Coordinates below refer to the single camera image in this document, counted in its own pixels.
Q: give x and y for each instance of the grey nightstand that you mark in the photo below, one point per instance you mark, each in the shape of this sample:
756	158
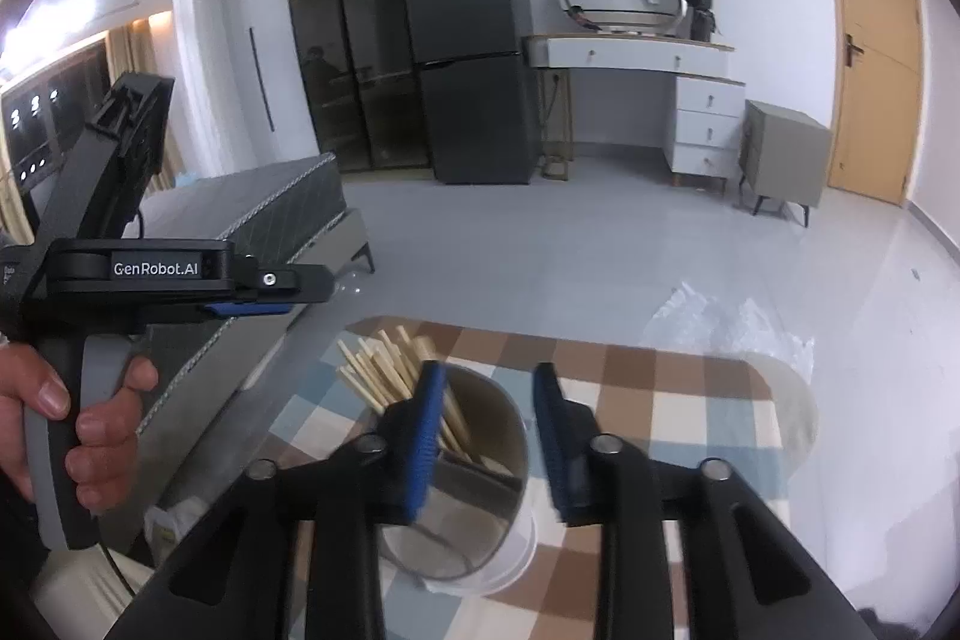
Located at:
780	153

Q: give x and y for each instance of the bundle of wooden chopsticks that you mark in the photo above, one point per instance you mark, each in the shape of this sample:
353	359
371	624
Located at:
375	377

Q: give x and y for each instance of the white utensil holder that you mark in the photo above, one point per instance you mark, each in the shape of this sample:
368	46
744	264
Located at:
480	535

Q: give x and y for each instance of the dark grey refrigerator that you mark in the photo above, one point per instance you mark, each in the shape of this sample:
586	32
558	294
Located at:
472	108

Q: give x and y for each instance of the clear plastic bag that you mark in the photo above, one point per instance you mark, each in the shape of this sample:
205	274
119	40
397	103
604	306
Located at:
705	325

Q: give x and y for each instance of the beige curtain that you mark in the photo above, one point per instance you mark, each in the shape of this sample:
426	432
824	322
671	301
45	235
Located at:
142	48

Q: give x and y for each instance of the checkered tablecloth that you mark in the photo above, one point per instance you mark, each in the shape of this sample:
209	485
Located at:
675	400

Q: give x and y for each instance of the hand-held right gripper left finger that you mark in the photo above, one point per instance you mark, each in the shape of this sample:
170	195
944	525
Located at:
424	437

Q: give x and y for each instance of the person's left hand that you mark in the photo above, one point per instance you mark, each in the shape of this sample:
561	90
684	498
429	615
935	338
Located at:
112	415

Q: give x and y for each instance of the wooden door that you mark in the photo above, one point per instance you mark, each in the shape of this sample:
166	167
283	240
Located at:
870	85

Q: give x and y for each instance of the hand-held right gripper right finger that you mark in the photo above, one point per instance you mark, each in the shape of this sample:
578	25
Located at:
555	445

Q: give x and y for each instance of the white dressing desk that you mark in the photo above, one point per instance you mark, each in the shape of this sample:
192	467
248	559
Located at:
705	130

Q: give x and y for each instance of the white wardrobe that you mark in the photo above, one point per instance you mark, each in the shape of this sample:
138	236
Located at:
247	85

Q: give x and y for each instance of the grey bed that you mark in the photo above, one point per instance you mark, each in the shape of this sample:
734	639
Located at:
262	212

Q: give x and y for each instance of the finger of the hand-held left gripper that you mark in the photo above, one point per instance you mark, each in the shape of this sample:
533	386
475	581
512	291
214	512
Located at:
289	281
251	309

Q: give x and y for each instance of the dark window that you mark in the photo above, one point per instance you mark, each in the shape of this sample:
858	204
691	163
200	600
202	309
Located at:
45	123

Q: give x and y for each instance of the dark glass cabinet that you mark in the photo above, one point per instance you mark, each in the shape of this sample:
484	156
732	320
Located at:
352	48

